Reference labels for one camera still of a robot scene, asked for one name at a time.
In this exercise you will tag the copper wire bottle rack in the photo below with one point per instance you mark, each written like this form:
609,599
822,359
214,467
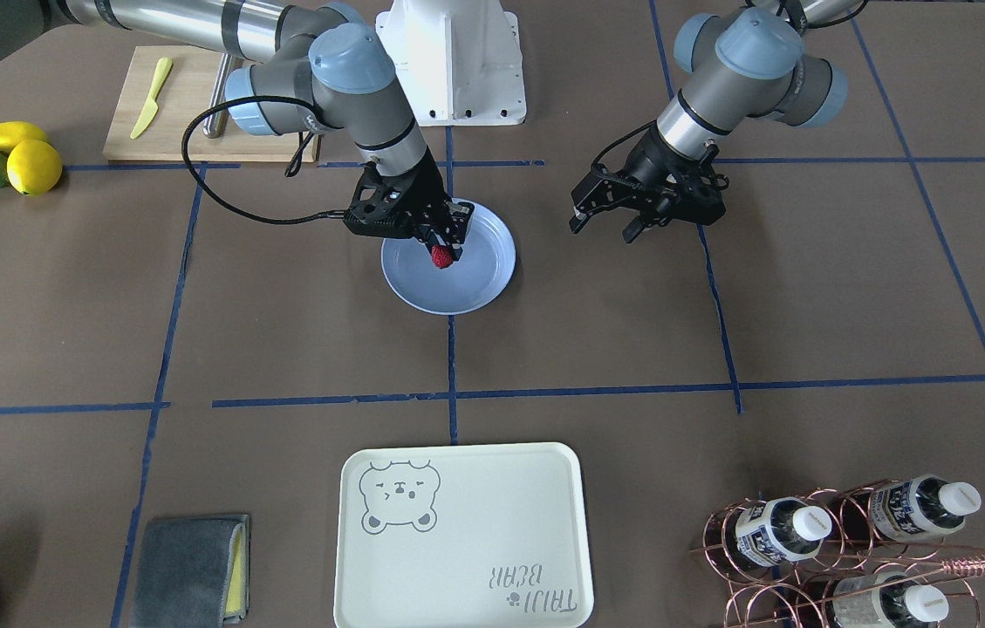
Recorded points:
770,598

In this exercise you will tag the wooden cutting board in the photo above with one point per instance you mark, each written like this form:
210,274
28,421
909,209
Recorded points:
185,94

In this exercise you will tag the yellow lemon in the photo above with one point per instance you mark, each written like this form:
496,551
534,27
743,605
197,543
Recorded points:
34,167
15,132

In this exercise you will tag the red strawberry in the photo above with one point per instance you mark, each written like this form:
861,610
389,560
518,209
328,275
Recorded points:
441,256

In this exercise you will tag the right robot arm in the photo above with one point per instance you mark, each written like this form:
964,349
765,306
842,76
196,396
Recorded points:
306,71

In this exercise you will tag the blue plate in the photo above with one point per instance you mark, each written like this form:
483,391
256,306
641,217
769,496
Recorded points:
485,267

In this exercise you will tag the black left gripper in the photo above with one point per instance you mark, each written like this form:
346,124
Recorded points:
651,166

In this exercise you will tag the dark drink bottle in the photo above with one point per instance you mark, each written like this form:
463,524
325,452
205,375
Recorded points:
885,599
910,511
770,535

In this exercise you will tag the cream bear tray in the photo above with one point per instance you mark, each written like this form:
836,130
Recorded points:
463,536

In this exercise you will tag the yellow plastic knife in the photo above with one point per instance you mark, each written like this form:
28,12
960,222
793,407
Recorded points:
150,107

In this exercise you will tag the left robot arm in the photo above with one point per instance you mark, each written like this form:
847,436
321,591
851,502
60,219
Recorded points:
749,64

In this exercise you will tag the grey folded cloth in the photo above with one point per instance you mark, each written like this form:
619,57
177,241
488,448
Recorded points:
194,572

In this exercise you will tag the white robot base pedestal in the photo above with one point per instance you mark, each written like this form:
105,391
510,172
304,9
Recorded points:
460,63

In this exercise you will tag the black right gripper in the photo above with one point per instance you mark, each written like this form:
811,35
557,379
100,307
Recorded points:
425,195

